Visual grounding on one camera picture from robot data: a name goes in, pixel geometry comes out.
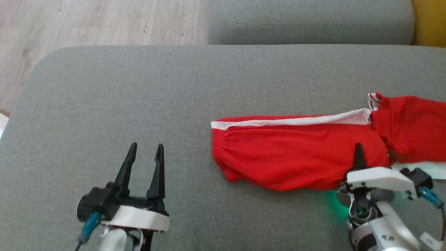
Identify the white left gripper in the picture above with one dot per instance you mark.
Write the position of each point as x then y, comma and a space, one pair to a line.
139, 218

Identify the grey sofa seat cushion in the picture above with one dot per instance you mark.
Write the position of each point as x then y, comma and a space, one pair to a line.
313, 17

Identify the red shorts with 23 print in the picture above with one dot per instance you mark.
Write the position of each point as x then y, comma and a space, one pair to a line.
285, 157

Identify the red shirt with white collar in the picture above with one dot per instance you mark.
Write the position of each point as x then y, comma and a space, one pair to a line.
414, 129

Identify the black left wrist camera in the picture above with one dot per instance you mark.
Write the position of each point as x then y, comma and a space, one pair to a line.
97, 202

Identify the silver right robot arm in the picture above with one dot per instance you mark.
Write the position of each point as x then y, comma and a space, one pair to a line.
390, 230

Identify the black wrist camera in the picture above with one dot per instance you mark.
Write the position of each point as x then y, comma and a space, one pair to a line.
97, 202
418, 177

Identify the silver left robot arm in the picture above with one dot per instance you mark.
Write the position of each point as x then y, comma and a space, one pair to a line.
113, 240

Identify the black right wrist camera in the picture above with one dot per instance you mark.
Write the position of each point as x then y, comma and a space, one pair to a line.
418, 177

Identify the wide yellow sofa backrest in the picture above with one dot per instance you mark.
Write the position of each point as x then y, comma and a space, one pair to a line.
432, 21

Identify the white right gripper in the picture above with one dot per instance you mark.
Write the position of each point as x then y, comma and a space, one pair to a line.
379, 177

